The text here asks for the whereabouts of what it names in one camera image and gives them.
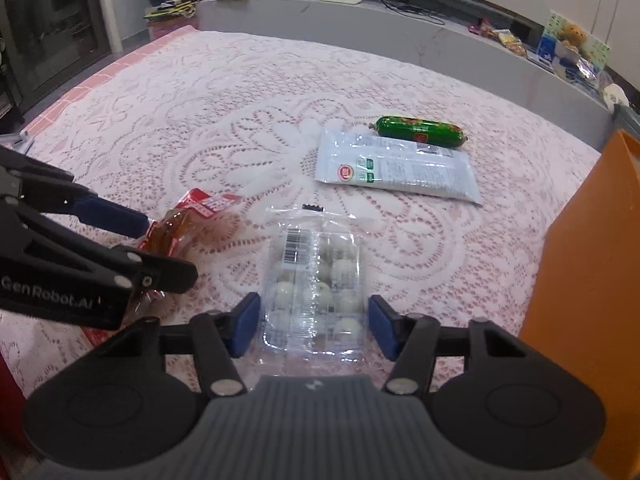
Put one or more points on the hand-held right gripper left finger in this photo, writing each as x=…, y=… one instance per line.
x=245, y=325

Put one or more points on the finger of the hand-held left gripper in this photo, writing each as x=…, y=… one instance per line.
x=110, y=217
x=160, y=275

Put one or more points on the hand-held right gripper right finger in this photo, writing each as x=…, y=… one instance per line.
x=385, y=330

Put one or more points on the red packet brown snack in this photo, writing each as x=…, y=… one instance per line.
x=170, y=230

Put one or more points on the clear quail egg packet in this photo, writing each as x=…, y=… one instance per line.
x=310, y=285

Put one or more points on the orange cardboard box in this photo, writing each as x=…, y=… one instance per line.
x=585, y=285

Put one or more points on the pile of small snacks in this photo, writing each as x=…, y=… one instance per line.
x=500, y=37

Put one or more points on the pink checked tablecloth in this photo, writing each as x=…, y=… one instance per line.
x=80, y=92

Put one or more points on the white lace tablecloth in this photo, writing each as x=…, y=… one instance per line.
x=200, y=125

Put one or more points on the white snack packet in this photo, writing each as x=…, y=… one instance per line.
x=400, y=170

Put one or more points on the green sausage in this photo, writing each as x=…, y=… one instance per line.
x=415, y=130

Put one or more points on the black glass cabinet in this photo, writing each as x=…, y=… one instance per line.
x=45, y=25

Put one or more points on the grey curved counter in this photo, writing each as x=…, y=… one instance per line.
x=375, y=25

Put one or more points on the printed gift box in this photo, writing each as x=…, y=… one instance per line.
x=575, y=47

